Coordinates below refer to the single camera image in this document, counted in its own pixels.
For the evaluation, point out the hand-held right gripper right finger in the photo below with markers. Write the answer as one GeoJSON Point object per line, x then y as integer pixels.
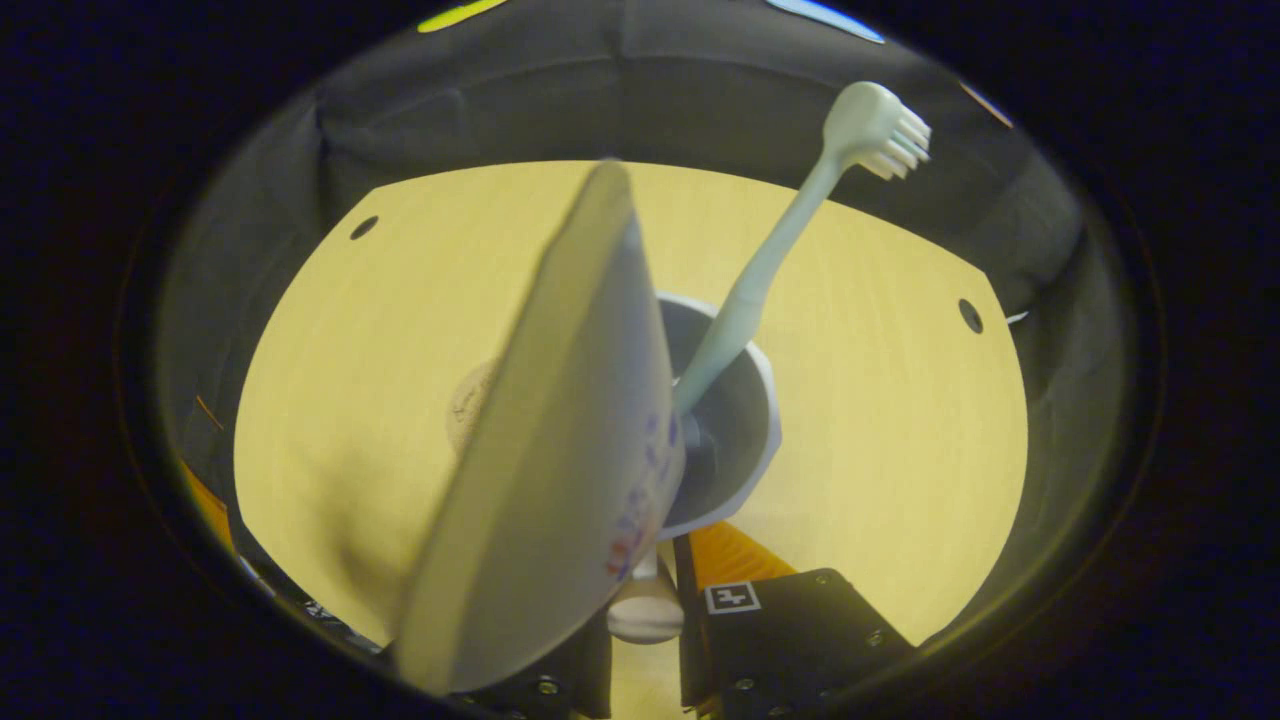
{"type": "Point", "coordinates": [790, 640]}

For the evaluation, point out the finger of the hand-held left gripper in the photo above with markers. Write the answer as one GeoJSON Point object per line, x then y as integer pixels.
{"type": "Point", "coordinates": [210, 510]}

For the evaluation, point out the round wooden coaster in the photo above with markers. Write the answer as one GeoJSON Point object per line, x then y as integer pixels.
{"type": "Point", "coordinates": [470, 410]}

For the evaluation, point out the black backdrop cloth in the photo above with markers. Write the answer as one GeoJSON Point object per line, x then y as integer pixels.
{"type": "Point", "coordinates": [700, 80]}

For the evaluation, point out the white toothpaste tube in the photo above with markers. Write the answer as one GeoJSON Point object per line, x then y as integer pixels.
{"type": "Point", "coordinates": [550, 450]}

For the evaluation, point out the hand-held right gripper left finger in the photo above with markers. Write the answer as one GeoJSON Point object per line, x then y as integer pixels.
{"type": "Point", "coordinates": [570, 680]}

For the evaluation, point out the pale blue toothbrush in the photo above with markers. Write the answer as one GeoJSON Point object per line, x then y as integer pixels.
{"type": "Point", "coordinates": [760, 270]}

